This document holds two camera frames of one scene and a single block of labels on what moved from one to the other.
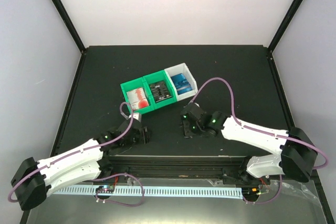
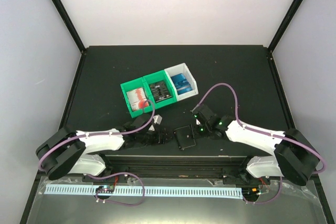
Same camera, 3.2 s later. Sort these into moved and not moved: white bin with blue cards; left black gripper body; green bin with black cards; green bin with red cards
Moved: left black gripper body
Not moved: green bin with black cards; green bin with red cards; white bin with blue cards
